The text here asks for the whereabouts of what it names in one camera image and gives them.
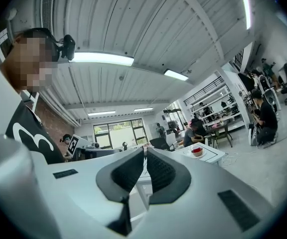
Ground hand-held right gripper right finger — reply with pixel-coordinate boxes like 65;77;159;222
133;147;277;239

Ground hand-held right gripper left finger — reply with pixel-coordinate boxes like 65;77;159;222
37;147;145;239

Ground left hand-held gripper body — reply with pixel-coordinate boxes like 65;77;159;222
66;134;121;162

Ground brown bowl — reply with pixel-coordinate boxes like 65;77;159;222
190;147;206;157

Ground white plate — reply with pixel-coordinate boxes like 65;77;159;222
187;152;208;159

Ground black mesh chair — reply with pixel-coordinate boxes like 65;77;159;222
149;137;174;152

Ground large framed window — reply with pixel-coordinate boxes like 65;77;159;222
93;118;147;150

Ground person's black printed shirt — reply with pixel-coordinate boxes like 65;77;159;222
5;100;66;165

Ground wooden table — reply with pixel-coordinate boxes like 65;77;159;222
204;122;234;148

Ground white shelving unit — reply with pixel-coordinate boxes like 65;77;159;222
188;83;249;131

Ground person's head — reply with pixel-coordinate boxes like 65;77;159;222
0;27;59;94

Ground silver equipment case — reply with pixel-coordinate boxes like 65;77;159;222
247;123;259;146

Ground ceiling air vent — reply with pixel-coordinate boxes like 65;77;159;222
40;0;57;34

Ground white floor cable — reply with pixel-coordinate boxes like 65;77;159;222
221;152;239;166

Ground black head-mounted camera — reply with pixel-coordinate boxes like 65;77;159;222
55;34;76;61

